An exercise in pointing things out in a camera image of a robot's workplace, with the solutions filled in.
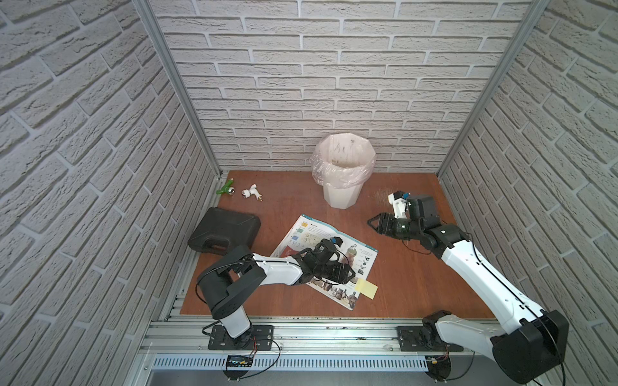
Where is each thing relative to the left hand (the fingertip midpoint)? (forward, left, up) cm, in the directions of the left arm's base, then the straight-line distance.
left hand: (344, 264), depth 86 cm
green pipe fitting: (+38, +53, -2) cm, 65 cm away
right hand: (+7, -9, +17) cm, 21 cm away
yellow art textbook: (+4, -7, -4) cm, 9 cm away
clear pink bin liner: (+43, -2, +12) cm, 45 cm away
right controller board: (-31, -27, -4) cm, 42 cm away
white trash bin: (+30, -2, +2) cm, 30 cm away
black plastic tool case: (+14, +50, 0) cm, 51 cm away
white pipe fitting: (+37, +40, -2) cm, 54 cm away
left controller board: (-29, +34, -6) cm, 45 cm away
